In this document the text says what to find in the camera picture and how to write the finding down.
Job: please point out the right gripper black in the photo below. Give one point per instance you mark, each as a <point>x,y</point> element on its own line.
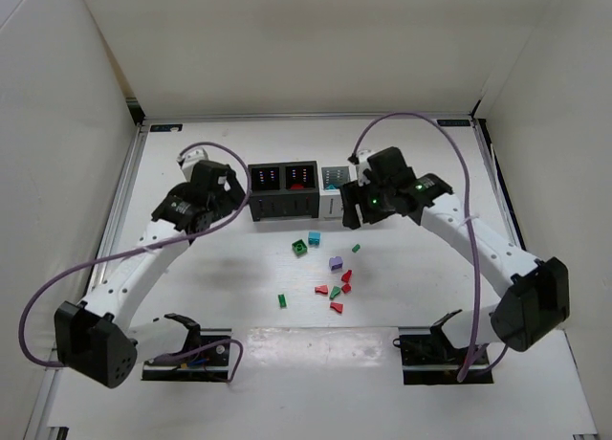
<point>350,206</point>

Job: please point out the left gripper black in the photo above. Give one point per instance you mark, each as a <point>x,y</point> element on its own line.
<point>234,191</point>

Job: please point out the cyan lego brick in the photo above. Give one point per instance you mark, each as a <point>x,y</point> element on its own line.
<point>314,238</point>

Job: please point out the purple lego brick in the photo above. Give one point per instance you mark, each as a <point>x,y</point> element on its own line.
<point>335,263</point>

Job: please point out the green square lego brick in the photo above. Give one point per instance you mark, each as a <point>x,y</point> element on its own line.
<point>299,247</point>

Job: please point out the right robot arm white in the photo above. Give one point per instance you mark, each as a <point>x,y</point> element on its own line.
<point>533,293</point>

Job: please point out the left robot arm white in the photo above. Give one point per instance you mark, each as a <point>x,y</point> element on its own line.
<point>96,337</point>

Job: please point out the white double bin container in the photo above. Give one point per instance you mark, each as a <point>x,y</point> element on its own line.
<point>330,201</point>

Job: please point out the black double bin container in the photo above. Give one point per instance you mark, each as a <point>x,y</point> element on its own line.
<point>270,197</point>

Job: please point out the red lego slope top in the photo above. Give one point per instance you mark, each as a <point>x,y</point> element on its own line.
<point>346,276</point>

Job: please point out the green lego slope middle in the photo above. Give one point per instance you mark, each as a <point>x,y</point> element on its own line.
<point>336,290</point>

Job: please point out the red lego slope bottom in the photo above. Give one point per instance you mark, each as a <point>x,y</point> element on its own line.
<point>337,307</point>

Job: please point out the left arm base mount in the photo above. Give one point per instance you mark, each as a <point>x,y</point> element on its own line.
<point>211,365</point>

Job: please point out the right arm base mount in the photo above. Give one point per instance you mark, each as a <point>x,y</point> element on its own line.
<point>428,359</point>

